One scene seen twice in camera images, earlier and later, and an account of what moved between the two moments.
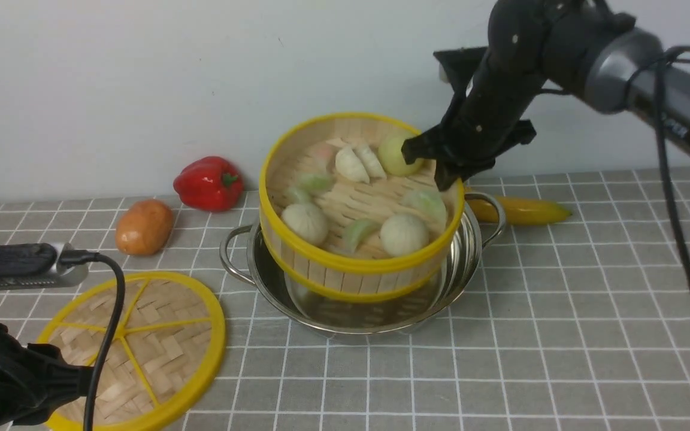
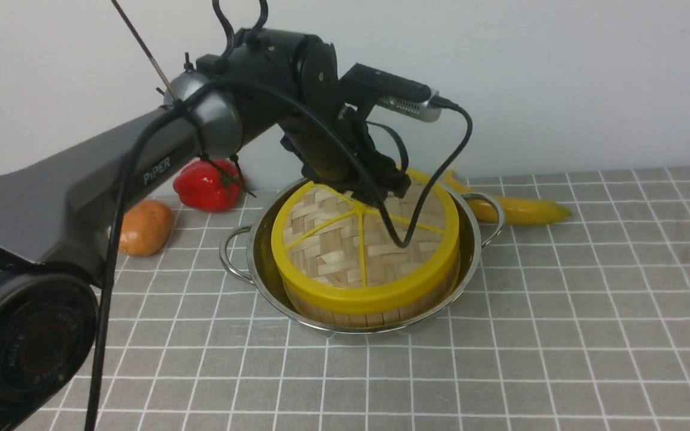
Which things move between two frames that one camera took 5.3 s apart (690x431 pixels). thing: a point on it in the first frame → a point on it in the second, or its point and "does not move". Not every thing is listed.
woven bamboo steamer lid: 166,353 → 332,254
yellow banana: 518,210 does not move
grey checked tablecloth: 582,323 does not move
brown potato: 143,228 does not move
